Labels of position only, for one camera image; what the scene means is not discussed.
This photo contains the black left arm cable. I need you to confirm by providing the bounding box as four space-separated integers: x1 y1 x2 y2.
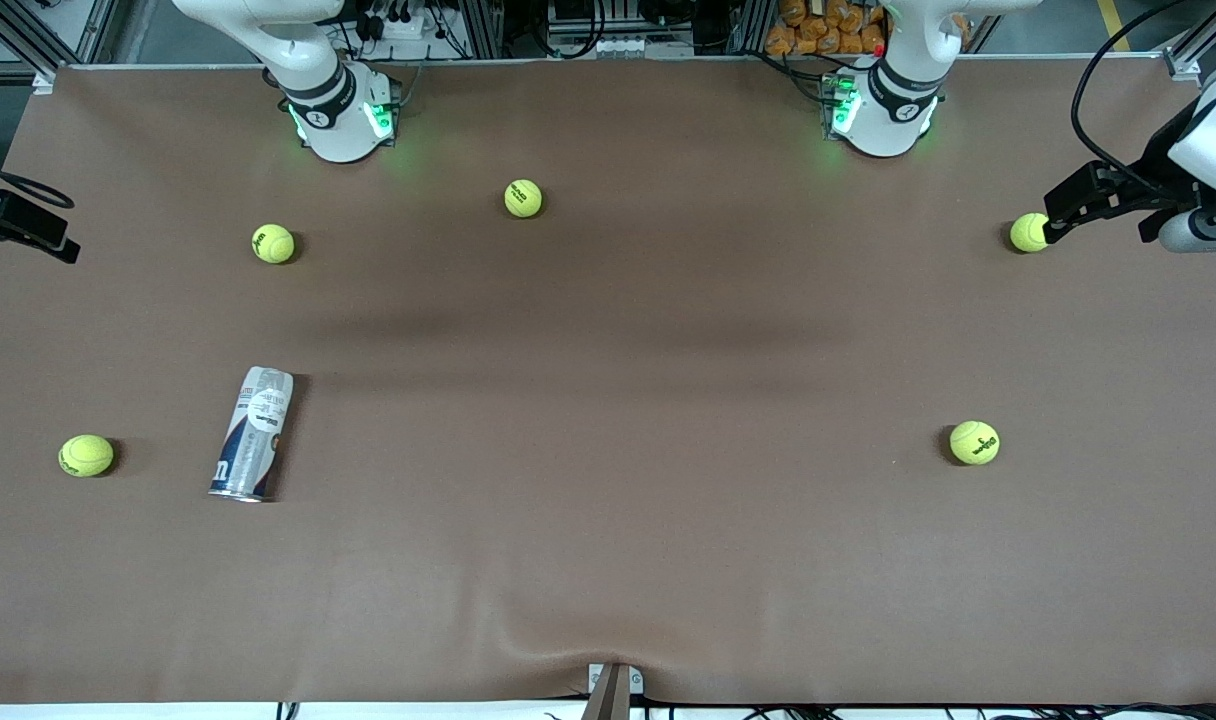
1071 0 1195 173

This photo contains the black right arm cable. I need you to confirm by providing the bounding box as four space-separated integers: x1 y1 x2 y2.
0 160 76 213

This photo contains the bag of orange balls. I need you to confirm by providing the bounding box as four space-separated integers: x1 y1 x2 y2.
765 0 887 58

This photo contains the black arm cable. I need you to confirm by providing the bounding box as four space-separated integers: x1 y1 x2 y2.
0 160 76 213
1071 0 1195 173

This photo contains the brown table mat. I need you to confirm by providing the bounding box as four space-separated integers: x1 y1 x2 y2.
0 55 1216 707

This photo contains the aluminium frame post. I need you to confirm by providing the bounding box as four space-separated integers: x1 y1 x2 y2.
1162 0 1216 83
0 0 61 96

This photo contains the white power strip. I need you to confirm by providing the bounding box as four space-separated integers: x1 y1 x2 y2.
368 8 441 43

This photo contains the Wilson tennis ball can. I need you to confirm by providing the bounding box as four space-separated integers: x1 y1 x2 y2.
208 366 295 503

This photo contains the metal mat clamp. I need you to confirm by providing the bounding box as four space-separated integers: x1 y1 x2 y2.
580 662 646 720

